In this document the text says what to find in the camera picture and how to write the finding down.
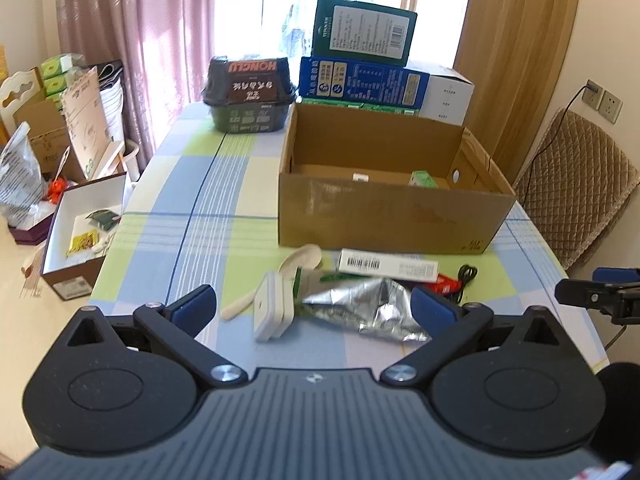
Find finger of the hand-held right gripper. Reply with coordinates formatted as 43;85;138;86
593;267;640;286
554;278;625;312

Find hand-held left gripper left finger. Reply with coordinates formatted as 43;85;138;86
65;284;248;389

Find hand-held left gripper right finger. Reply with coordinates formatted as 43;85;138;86
379;284;572;389

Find red packet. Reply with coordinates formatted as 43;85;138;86
424;272;464;297

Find silver white medicine box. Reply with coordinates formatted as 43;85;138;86
337;248;440;282

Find silver foil pouch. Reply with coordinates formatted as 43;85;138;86
294;267;434;344

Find white power adapter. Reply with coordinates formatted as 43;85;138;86
252;269;301;344

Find brown cardboard box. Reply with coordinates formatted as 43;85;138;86
277;102;517;256

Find white plastic spoon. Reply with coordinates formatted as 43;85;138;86
219;243;324;322

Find checked cloth covered desktop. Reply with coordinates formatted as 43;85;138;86
90;102;609;377

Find brown quilted chair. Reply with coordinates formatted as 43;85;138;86
512;109;640;272

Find dark green packet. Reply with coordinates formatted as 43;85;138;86
84;208;121;232

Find yellow packet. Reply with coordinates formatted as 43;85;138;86
66;229;100;258

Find open white gift box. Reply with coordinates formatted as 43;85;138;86
39;172;129;302

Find white bin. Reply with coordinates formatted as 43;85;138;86
120;139;142;182

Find purple box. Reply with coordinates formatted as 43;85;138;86
9;210;56;246

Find dark green instant noodle bowl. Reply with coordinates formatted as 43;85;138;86
209;100;293;135

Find printed white paper board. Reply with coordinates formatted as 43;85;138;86
62;66;129;182

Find white carton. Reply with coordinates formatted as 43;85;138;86
418;59;475;126

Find clear plastic bag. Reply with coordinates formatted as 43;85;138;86
0;122;46;227

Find light green carton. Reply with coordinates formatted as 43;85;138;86
299;98;421;119

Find plain brown storage carton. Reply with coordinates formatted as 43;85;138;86
14;99;87;182

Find stack of black white bags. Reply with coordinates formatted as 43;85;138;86
97;59;126;147

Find black instant noodle bowl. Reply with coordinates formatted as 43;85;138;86
201;55;299;109

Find blue carton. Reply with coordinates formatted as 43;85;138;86
298;55;432;111

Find stack of green tissue packs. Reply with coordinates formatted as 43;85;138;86
39;53;86;111

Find white carved chair back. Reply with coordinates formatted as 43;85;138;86
0;67;46;132

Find pink curtain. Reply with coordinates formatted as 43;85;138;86
54;0;219;162

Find dark green carton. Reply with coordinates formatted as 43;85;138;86
310;0;419;68

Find hanging light blue clothes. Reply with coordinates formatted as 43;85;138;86
282;0;362;59

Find black charger cable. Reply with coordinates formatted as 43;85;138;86
514;84;597;187

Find wall socket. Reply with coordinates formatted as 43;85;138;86
584;78;605;110
599;89;624;124

